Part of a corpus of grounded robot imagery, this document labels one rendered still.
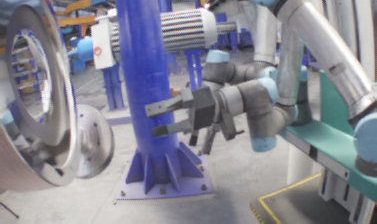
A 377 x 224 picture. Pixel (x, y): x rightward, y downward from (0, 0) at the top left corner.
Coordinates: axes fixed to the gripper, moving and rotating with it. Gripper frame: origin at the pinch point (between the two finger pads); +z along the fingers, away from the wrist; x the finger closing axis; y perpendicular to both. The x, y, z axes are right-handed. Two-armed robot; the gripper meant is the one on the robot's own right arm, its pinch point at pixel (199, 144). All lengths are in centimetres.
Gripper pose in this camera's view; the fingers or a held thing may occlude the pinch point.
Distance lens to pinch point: 94.3
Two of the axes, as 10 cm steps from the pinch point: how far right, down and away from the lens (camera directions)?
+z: -2.1, 9.8, -0.1
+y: 9.3, 2.1, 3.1
